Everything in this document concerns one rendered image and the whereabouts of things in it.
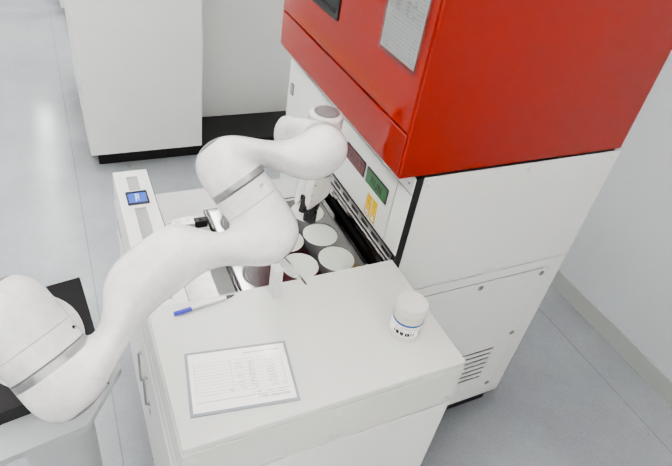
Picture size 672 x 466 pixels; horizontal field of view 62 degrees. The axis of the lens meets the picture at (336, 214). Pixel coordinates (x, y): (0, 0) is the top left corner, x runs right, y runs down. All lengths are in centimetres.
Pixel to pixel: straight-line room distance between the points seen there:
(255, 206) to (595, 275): 231
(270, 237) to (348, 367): 41
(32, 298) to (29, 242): 214
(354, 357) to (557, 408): 154
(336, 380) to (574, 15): 93
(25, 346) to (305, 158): 50
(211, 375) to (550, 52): 101
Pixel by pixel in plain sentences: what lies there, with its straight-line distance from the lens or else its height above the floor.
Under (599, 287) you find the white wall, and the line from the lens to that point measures 302.
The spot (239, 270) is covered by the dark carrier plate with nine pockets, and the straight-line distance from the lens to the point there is 148.
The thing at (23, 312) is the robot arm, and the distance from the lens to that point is 91.
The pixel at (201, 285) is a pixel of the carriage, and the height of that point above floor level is 88.
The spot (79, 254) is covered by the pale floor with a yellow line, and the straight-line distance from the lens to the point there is 293.
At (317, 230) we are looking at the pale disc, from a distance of 163.
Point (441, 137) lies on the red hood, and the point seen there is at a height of 133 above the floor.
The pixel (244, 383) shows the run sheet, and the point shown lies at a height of 97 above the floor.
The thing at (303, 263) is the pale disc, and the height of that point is 90.
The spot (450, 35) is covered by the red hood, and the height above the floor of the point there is 157.
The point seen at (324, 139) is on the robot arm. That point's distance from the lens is 97.
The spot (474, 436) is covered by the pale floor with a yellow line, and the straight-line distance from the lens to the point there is 242.
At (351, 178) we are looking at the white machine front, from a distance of 164.
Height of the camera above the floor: 192
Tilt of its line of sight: 37 degrees down
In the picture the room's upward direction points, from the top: 10 degrees clockwise
